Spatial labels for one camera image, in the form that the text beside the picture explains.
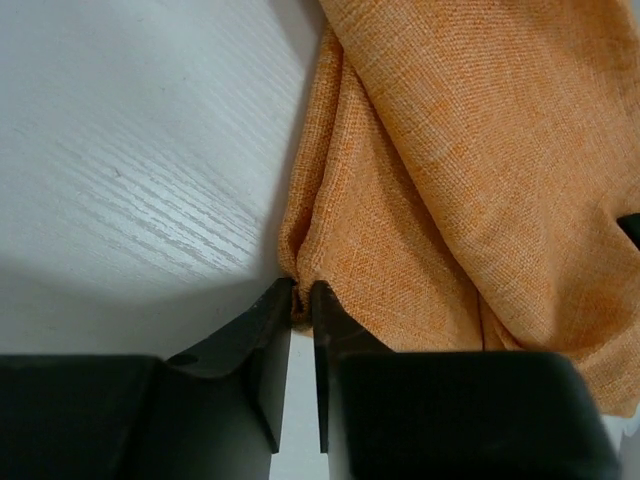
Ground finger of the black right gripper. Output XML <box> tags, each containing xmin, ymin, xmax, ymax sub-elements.
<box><xmin>617</xmin><ymin>213</ymin><xmax>640</xmax><ymax>246</ymax></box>

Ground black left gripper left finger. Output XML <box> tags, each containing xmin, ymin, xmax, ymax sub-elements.
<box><xmin>1</xmin><ymin>278</ymin><xmax>293</xmax><ymax>479</ymax></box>

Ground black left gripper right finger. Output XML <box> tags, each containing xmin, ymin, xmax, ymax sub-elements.
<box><xmin>310</xmin><ymin>282</ymin><xmax>621</xmax><ymax>479</ymax></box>

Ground orange cloth placemat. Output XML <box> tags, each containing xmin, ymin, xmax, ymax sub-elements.
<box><xmin>279</xmin><ymin>1</ymin><xmax>639</xmax><ymax>417</ymax></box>

